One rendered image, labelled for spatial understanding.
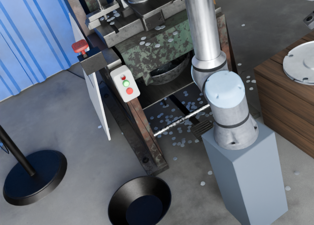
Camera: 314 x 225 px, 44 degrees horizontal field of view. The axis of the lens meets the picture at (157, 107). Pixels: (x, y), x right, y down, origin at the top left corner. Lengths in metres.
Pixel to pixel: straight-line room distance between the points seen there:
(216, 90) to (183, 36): 0.56
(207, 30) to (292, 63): 0.64
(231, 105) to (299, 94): 0.48
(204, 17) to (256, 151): 0.47
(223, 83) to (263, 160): 0.33
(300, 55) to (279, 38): 0.82
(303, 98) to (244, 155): 0.43
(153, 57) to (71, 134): 0.96
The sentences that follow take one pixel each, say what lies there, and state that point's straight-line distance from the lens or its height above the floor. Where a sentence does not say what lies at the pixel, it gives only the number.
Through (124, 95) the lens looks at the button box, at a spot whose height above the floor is 0.53.
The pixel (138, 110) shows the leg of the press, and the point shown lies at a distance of 1.72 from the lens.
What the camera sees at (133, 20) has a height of 0.70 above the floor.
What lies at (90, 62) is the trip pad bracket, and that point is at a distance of 1.59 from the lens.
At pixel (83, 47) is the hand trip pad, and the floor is 0.76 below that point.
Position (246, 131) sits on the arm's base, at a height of 0.50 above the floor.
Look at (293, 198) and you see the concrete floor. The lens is 1.74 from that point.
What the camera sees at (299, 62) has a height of 0.36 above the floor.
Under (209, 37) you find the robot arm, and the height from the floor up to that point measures 0.79.
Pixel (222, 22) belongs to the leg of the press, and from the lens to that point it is 1.73.
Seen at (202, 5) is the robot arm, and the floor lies 0.90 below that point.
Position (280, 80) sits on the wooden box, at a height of 0.35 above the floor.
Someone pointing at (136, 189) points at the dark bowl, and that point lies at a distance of 1.91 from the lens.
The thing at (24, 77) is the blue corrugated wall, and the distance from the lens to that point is 3.11.
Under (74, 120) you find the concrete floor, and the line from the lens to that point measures 2.55.
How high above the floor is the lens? 1.42
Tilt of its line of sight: 37 degrees down
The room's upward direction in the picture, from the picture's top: 23 degrees counter-clockwise
